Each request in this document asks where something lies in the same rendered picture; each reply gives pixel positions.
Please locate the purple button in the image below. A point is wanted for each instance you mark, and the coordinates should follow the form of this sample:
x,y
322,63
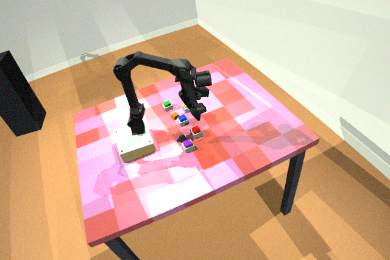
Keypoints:
x,y
188,146

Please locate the yellow button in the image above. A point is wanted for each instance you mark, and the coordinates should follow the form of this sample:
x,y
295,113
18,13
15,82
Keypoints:
x,y
185,108

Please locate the blue button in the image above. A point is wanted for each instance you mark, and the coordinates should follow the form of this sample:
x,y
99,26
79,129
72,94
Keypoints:
x,y
183,120

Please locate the green button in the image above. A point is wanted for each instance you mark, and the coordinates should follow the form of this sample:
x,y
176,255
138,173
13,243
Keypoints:
x,y
167,106

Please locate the red button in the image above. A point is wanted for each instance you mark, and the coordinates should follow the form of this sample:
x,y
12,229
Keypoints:
x,y
196,132

